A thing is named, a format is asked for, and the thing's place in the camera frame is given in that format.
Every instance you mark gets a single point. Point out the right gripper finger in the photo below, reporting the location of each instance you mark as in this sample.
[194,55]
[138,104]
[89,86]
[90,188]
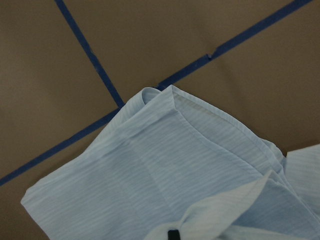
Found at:
[173,234]

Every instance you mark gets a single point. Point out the light blue button shirt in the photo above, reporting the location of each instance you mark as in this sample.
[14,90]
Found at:
[171,161]

